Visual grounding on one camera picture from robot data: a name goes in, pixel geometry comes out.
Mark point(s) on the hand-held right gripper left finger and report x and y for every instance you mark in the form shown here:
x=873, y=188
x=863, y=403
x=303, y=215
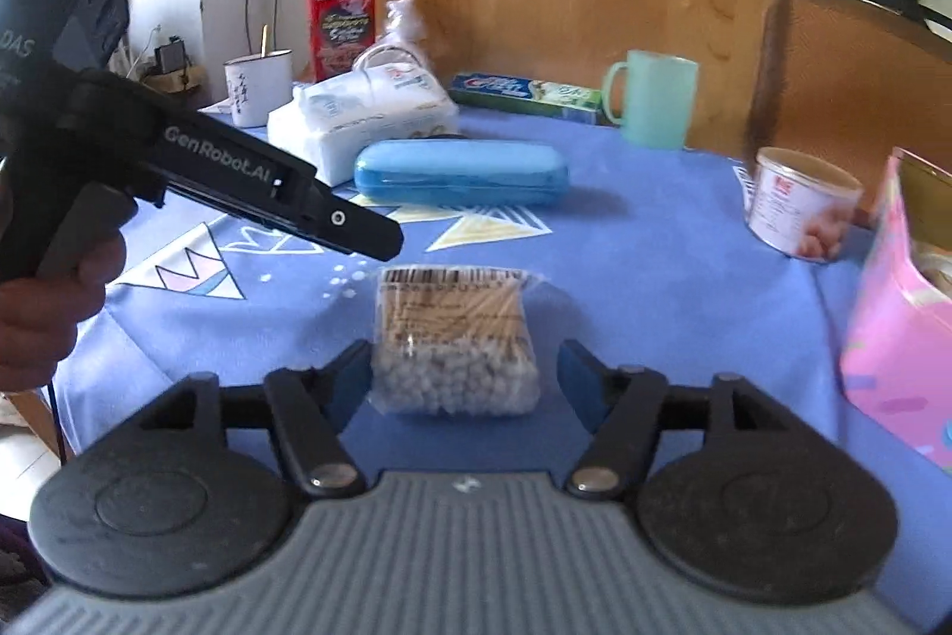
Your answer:
x=349, y=382

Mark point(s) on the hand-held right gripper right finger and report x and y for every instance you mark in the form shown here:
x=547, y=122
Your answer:
x=584, y=386

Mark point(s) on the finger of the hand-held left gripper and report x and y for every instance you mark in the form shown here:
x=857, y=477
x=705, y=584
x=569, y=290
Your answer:
x=357, y=226

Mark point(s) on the cotton swab bag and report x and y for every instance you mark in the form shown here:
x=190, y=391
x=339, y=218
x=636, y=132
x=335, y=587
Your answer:
x=454, y=337

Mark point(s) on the pink gift bag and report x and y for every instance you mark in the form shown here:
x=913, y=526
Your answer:
x=885, y=337

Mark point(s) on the person's left hand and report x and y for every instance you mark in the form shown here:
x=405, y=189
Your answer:
x=44, y=315

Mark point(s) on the black small device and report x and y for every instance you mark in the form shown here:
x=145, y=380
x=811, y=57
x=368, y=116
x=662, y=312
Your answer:
x=172, y=56

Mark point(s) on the white tissue pack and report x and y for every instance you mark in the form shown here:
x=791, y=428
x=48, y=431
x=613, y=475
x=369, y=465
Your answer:
x=357, y=114

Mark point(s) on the blue printed tablecloth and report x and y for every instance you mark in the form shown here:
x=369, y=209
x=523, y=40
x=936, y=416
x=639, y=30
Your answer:
x=669, y=308

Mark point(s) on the blue glasses case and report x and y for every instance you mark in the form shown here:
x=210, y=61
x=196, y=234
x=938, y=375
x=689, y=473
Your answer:
x=461, y=174

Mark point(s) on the white enamel mug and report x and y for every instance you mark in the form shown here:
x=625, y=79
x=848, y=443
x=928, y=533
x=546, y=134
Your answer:
x=253, y=92

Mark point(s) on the red snack box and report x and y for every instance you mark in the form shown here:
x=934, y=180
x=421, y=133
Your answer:
x=342, y=25

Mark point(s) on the green toothpaste box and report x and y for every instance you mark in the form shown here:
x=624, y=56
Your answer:
x=520, y=92

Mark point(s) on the pink label tin can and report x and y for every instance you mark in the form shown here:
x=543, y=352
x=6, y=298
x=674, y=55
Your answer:
x=796, y=211

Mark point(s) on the green plastic cup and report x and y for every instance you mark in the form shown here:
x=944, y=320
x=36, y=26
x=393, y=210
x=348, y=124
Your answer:
x=658, y=99

